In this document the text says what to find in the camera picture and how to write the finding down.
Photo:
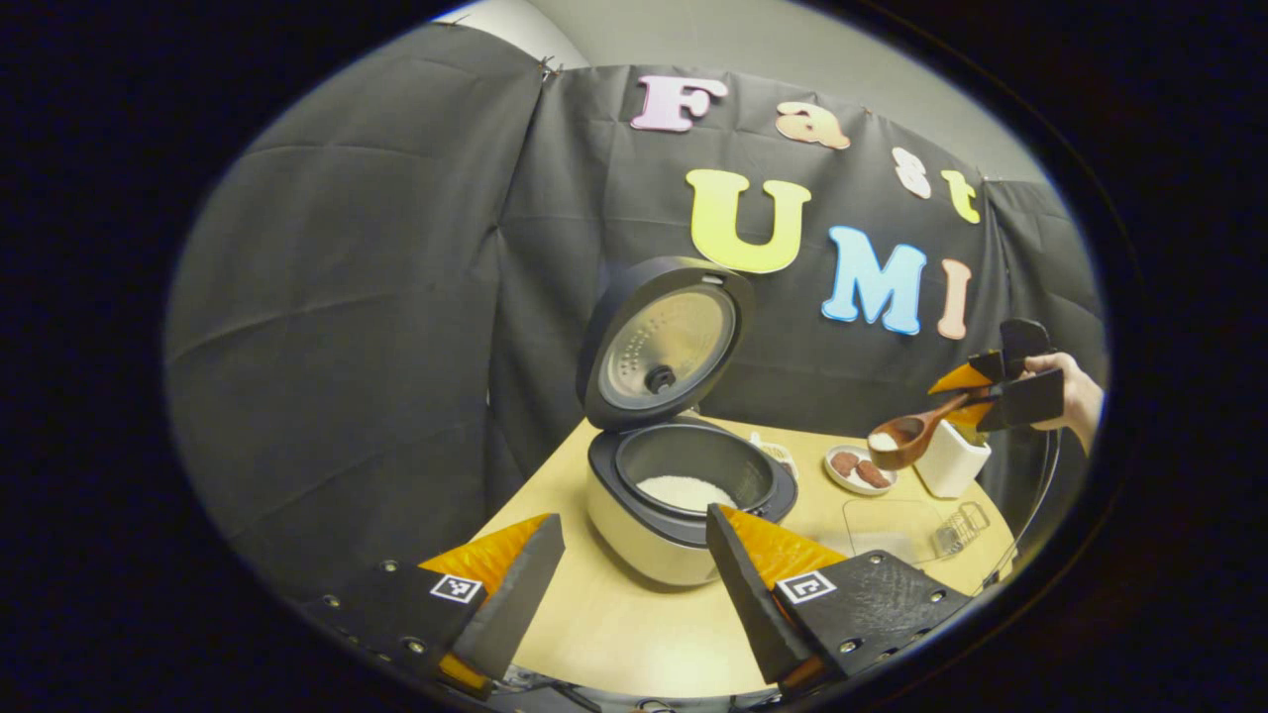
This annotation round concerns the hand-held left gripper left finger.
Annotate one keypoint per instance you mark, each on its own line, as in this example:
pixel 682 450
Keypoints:
pixel 520 604

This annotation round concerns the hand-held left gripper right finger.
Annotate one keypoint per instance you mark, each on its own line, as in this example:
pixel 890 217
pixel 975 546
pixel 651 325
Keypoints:
pixel 753 604

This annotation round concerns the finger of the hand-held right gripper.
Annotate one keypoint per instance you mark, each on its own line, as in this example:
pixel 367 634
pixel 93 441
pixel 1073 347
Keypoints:
pixel 1025 342
pixel 1030 399

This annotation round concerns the white rice mound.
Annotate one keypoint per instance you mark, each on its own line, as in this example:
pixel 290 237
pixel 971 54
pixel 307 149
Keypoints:
pixel 688 492

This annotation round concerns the brown wooden spoon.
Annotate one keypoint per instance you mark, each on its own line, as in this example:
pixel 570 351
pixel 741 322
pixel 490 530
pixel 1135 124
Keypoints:
pixel 906 446

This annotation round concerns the grey and white rice cooker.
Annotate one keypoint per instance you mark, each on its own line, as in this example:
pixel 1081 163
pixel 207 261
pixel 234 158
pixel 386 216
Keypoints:
pixel 634 535

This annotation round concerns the clear tray of rice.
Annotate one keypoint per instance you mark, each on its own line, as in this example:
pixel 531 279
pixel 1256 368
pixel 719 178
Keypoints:
pixel 892 545

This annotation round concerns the white toaster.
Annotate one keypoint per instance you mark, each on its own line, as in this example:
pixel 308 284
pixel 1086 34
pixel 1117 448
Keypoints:
pixel 946 465

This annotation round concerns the white divided bean dish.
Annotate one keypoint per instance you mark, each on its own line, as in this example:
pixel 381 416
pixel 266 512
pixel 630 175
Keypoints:
pixel 783 456

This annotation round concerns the white round plate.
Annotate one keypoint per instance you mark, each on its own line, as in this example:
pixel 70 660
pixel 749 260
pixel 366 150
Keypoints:
pixel 842 480

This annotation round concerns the red meat piece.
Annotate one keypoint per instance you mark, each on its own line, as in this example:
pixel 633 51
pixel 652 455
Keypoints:
pixel 874 475
pixel 844 462

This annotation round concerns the black backdrop cloth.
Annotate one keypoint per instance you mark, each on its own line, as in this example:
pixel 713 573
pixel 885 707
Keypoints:
pixel 347 297

